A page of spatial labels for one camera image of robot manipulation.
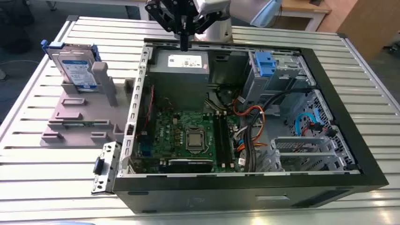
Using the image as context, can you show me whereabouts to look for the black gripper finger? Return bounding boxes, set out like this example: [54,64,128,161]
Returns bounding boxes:
[184,12,226,52]
[144,0,187,52]

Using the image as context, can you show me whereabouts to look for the hard disk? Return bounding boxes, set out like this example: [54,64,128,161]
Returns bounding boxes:
[42,40,100,92]

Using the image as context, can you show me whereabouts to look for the metal disk bay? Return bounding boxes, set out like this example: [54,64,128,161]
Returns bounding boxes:
[270,135,358,173]

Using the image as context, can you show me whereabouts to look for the white framed desk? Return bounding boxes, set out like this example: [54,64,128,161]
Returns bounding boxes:
[47,0,151,22]

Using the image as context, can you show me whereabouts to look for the blue plastic drive latch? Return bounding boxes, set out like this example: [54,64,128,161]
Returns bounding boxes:
[255,51,278,77]

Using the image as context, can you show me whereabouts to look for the grey power supply unit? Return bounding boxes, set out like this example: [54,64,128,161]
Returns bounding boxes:
[147,49,211,113]

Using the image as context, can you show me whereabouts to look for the wooden top desk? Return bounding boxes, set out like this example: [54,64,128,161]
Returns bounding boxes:
[278,0,332,31]

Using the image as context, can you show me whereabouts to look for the metal optical drive cage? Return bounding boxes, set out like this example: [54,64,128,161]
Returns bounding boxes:
[242,50,316,106]

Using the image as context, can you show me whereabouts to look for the grey parts rack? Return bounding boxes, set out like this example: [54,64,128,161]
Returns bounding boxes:
[40,61,139,148]

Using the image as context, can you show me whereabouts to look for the black office chair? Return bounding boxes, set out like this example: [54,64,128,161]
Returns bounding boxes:
[0,0,35,55]

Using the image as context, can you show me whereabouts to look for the silver CPU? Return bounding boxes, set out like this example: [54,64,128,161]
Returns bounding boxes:
[187,134,203,147]

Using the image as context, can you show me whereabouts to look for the black RAM slot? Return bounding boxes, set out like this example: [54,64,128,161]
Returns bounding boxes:
[222,112,236,168]
[214,112,227,168]

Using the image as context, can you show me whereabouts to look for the green motherboard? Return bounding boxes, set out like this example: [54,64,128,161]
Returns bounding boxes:
[132,111,248,174]

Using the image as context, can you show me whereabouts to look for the wooden cabinet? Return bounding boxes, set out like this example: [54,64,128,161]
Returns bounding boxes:
[318,0,400,63]

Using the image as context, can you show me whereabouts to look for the green RAM stick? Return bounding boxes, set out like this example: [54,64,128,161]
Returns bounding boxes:
[64,120,95,127]

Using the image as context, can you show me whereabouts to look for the CPU socket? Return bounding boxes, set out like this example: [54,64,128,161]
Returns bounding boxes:
[183,126,208,153]

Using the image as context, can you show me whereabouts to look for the black graphics card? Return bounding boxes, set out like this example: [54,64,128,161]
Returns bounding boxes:
[159,158,214,174]

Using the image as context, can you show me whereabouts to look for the black open PC case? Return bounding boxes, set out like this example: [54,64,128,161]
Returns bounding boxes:
[111,37,391,214]

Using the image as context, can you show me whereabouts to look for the black yellow wire bundle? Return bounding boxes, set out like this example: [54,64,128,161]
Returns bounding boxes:
[204,84,243,113]

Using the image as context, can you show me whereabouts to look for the thin red wire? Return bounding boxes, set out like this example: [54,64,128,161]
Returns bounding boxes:
[142,84,156,135]

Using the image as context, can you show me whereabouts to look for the orange power wires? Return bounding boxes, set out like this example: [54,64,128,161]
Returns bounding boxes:
[234,105,267,153]

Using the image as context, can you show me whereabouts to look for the white floor cable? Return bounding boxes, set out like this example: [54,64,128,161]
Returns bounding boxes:
[0,60,43,67]

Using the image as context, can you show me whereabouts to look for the blue data wire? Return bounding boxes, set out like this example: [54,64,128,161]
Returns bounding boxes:
[294,109,323,136]

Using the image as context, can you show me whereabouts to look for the thick black cable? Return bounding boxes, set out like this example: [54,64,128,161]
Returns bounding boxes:
[243,86,316,173]

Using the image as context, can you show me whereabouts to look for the black power wire connector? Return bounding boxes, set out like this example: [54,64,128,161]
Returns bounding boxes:
[308,120,339,138]

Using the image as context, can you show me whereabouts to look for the metal card retainer bracket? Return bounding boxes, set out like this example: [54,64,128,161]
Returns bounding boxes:
[90,142,123,195]

